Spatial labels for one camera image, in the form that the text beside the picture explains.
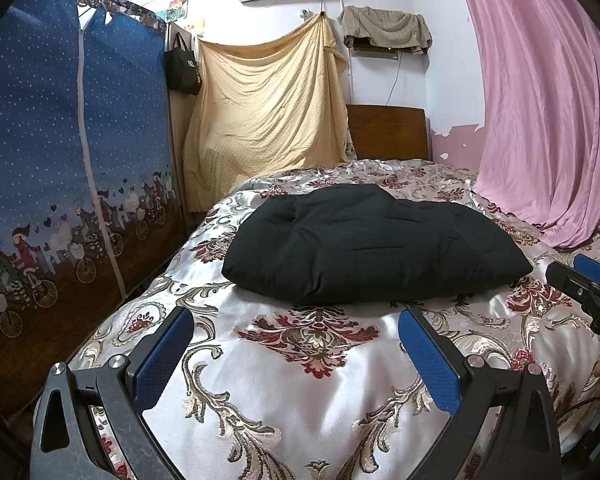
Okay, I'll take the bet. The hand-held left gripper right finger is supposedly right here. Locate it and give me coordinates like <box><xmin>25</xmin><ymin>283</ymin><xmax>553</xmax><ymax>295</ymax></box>
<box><xmin>398</xmin><ymin>305</ymin><xmax>564</xmax><ymax>480</ymax></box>

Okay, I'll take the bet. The brown wooden panel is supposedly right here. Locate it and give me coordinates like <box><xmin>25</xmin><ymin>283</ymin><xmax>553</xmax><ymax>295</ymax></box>
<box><xmin>169</xmin><ymin>91</ymin><xmax>191</xmax><ymax>233</ymax></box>

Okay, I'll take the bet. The black tote bag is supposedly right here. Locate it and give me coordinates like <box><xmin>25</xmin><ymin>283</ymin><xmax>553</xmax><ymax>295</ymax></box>
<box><xmin>165</xmin><ymin>30</ymin><xmax>202</xmax><ymax>97</ymax></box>

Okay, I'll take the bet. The beige hanging cloth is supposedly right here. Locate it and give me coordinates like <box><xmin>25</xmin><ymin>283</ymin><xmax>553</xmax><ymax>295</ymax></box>
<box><xmin>339</xmin><ymin>5</ymin><xmax>433</xmax><ymax>56</ymax></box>

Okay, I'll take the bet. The wooden headboard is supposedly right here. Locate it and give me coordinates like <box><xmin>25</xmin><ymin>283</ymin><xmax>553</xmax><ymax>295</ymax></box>
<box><xmin>345</xmin><ymin>104</ymin><xmax>433</xmax><ymax>163</ymax></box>

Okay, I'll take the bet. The pink curtain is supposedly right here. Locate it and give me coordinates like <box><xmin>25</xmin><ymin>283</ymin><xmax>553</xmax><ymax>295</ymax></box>
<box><xmin>450</xmin><ymin>0</ymin><xmax>600</xmax><ymax>253</ymax></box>

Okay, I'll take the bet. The blue printed fabric wardrobe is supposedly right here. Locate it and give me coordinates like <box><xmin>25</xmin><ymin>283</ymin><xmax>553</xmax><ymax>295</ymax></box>
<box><xmin>0</xmin><ymin>0</ymin><xmax>188</xmax><ymax>421</ymax></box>

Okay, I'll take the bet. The floral satin bedspread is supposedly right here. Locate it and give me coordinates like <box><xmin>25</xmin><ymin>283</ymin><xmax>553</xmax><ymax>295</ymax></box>
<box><xmin>32</xmin><ymin>157</ymin><xmax>600</xmax><ymax>480</ymax></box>

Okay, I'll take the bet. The yellow hanging cloth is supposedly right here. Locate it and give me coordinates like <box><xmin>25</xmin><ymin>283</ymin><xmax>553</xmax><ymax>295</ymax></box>
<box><xmin>182</xmin><ymin>12</ymin><xmax>352</xmax><ymax>213</ymax></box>

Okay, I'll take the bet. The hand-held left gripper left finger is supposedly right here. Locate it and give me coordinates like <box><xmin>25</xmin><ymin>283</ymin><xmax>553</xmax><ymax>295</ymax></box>
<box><xmin>29</xmin><ymin>306</ymin><xmax>196</xmax><ymax>480</ymax></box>

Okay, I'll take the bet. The black pillow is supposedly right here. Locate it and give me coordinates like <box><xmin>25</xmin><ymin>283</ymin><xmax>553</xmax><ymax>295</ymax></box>
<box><xmin>221</xmin><ymin>183</ymin><xmax>535</xmax><ymax>306</ymax></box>

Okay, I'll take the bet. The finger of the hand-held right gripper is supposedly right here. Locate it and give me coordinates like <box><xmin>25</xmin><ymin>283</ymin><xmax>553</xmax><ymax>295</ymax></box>
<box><xmin>545</xmin><ymin>261</ymin><xmax>600</xmax><ymax>307</ymax></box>
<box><xmin>572</xmin><ymin>254</ymin><xmax>600</xmax><ymax>290</ymax></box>

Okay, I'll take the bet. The thin wall cable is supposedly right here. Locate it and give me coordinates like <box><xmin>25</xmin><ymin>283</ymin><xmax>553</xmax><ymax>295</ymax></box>
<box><xmin>382</xmin><ymin>52</ymin><xmax>404</xmax><ymax>106</ymax></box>

